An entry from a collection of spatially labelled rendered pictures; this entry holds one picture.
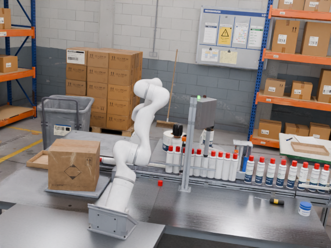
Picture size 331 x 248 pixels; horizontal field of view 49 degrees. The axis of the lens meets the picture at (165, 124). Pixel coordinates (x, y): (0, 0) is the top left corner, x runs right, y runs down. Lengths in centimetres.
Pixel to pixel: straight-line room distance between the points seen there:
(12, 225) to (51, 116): 271
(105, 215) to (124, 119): 413
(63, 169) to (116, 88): 368
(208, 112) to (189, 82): 467
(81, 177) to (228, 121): 502
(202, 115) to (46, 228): 117
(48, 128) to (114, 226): 298
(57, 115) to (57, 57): 354
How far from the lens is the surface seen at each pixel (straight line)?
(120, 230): 202
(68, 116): 472
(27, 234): 212
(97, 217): 205
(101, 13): 758
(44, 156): 310
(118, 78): 594
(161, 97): 219
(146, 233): 210
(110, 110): 609
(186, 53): 707
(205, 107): 242
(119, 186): 207
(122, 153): 213
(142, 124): 216
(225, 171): 269
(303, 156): 381
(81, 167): 241
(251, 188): 272
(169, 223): 221
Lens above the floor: 197
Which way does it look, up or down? 16 degrees down
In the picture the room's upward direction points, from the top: 5 degrees clockwise
